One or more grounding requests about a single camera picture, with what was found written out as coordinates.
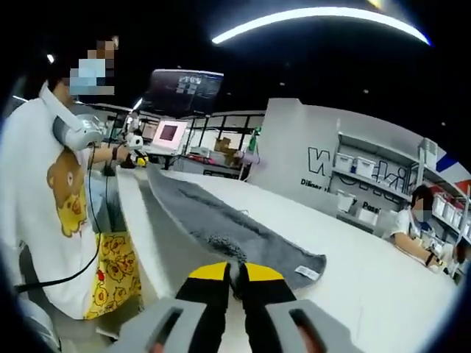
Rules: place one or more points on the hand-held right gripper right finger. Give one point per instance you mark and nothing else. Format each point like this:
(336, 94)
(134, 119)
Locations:
(268, 305)

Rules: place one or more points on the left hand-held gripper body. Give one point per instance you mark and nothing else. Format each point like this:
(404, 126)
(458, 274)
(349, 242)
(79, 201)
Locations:
(135, 141)

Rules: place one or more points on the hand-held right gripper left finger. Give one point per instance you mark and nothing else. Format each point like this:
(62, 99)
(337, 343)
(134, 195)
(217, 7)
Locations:
(198, 305)

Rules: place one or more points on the grey towel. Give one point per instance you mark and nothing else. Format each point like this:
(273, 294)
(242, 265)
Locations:
(221, 213)

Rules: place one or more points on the black wristband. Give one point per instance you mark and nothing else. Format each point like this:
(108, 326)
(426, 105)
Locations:
(115, 153)

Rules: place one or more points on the pink lit monitor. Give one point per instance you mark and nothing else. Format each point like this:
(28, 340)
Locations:
(170, 132)

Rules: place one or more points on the white grey worn device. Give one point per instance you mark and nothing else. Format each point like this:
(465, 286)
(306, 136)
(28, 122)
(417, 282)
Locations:
(75, 130)

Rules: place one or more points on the large dark overhead screen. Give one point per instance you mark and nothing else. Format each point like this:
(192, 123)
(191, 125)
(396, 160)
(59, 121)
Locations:
(184, 90)

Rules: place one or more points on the cardboard boxes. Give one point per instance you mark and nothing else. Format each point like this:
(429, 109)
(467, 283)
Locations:
(225, 149)

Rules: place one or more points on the person's yellow printed cloth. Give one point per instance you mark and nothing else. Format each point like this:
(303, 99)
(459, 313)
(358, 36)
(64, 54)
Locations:
(114, 272)

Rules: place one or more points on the purple roll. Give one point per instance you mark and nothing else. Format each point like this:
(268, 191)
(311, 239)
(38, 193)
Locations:
(247, 157)

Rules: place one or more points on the person's white bear-print shirt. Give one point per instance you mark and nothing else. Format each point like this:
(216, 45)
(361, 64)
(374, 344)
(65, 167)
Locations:
(33, 184)

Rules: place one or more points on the green hanging item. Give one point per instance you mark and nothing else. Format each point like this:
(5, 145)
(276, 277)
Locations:
(255, 139)

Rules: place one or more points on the white lettered partition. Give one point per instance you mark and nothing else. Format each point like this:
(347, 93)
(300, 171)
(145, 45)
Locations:
(287, 147)

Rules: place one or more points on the group of white storage bins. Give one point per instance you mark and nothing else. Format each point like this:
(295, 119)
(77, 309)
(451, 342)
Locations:
(355, 163)

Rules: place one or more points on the grey shelf rack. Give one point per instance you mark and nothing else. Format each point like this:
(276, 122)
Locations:
(386, 154)

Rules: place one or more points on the curved ceiling light strip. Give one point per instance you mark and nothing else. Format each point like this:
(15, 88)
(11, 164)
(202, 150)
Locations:
(312, 14)

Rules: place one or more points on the red blue striped banner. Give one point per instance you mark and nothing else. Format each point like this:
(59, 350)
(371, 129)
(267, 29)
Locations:
(456, 173)

